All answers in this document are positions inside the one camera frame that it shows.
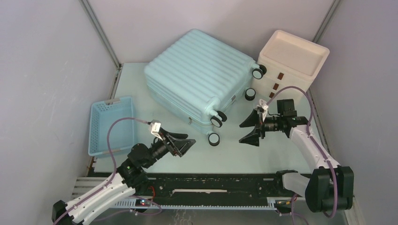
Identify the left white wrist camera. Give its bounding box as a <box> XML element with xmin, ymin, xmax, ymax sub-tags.
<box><xmin>149</xmin><ymin>120</ymin><xmax>164</xmax><ymax>140</ymax></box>

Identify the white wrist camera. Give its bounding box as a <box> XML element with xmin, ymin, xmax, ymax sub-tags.
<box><xmin>149</xmin><ymin>120</ymin><xmax>164</xmax><ymax>140</ymax></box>
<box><xmin>255</xmin><ymin>99</ymin><xmax>268</xmax><ymax>124</ymax></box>

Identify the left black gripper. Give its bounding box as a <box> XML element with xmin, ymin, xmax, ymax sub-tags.
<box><xmin>144</xmin><ymin>127</ymin><xmax>196</xmax><ymax>169</ymax></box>

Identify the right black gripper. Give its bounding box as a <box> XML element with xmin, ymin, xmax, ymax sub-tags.
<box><xmin>239</xmin><ymin>108</ymin><xmax>283</xmax><ymax>146</ymax></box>

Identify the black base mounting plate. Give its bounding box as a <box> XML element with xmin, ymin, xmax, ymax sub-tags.
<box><xmin>119</xmin><ymin>172</ymin><xmax>306</xmax><ymax>207</ymax></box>

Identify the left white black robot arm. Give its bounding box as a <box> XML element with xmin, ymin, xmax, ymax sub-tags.
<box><xmin>52</xmin><ymin>130</ymin><xmax>196</xmax><ymax>225</ymax></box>

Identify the aluminium frame rail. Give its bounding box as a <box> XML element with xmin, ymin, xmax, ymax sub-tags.
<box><xmin>63</xmin><ymin>177</ymin><xmax>364</xmax><ymax>225</ymax></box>

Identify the blue perforated plastic basket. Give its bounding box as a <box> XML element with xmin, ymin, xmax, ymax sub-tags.
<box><xmin>88</xmin><ymin>96</ymin><xmax>138</xmax><ymax>158</ymax></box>

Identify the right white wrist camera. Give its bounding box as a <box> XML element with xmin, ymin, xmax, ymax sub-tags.
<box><xmin>255</xmin><ymin>99</ymin><xmax>268</xmax><ymax>124</ymax></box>

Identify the light blue ribbed suitcase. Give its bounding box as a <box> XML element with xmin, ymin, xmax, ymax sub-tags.
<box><xmin>144</xmin><ymin>29</ymin><xmax>265</xmax><ymax>146</ymax></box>

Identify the cream plastic drawer cabinet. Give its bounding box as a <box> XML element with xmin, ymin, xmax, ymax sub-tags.
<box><xmin>251</xmin><ymin>30</ymin><xmax>330</xmax><ymax>105</ymax></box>

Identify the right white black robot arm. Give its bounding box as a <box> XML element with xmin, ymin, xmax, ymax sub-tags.
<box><xmin>239</xmin><ymin>99</ymin><xmax>354</xmax><ymax>212</ymax></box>

